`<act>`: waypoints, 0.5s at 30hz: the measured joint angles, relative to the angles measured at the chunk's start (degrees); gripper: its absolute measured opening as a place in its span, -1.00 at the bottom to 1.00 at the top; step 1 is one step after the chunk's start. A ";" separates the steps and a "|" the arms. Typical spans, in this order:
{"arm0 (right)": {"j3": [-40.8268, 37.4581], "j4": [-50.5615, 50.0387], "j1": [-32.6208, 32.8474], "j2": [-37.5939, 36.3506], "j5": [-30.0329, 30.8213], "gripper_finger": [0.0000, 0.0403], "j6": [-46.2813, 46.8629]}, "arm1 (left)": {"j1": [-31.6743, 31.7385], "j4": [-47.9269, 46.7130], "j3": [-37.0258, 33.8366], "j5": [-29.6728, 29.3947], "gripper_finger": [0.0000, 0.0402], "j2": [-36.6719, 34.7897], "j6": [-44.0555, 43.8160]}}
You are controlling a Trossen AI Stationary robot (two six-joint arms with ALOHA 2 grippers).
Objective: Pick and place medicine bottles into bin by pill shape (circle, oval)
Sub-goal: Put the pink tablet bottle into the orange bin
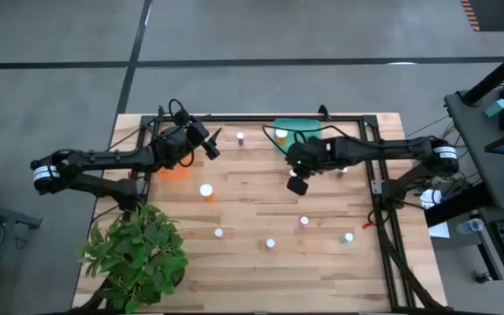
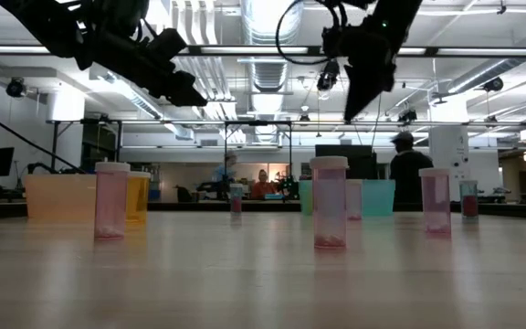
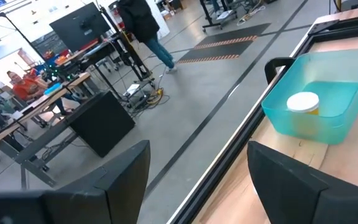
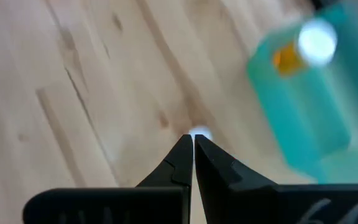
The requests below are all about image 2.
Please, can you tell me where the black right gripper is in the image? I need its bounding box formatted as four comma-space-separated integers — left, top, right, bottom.
335, 31, 399, 123

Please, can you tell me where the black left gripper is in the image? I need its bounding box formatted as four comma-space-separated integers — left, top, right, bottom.
89, 34, 208, 109

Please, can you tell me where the pink pill bottle white cap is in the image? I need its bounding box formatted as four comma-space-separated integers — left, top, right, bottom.
345, 178, 364, 222
93, 161, 132, 241
309, 155, 350, 250
417, 167, 452, 237

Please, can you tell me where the orange pill bottle white cap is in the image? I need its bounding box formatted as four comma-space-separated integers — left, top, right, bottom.
125, 170, 153, 225

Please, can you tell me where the teal bottle with red pills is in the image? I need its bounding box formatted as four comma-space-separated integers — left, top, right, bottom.
228, 183, 245, 215
458, 179, 479, 224

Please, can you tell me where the translucent green plastic bin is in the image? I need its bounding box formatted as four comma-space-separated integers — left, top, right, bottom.
298, 178, 396, 218

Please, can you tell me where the translucent orange plastic bin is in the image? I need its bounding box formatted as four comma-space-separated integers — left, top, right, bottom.
23, 173, 98, 224

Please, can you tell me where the large black monitor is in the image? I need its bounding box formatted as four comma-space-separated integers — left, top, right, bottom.
314, 143, 379, 180

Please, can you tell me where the person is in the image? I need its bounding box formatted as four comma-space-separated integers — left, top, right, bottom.
388, 131, 436, 212
212, 153, 241, 193
249, 168, 277, 201

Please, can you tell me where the white square column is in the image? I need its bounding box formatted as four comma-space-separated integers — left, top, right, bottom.
428, 98, 470, 202
46, 89, 86, 175

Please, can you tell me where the black diagonal rod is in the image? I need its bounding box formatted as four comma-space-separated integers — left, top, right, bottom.
0, 102, 84, 175

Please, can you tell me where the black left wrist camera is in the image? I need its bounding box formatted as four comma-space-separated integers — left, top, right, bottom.
146, 27, 188, 60

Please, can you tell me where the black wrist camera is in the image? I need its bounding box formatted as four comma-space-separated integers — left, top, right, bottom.
321, 26, 344, 59
146, 27, 188, 60

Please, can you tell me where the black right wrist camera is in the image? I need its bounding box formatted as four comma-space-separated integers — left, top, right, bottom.
321, 26, 344, 59

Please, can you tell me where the black distant rig frame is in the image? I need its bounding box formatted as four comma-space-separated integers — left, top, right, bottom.
223, 119, 294, 203
50, 117, 124, 175

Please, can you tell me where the silver ceiling air duct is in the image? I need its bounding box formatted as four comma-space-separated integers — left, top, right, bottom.
239, 0, 305, 143

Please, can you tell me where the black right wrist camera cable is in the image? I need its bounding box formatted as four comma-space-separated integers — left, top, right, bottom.
275, 0, 337, 65

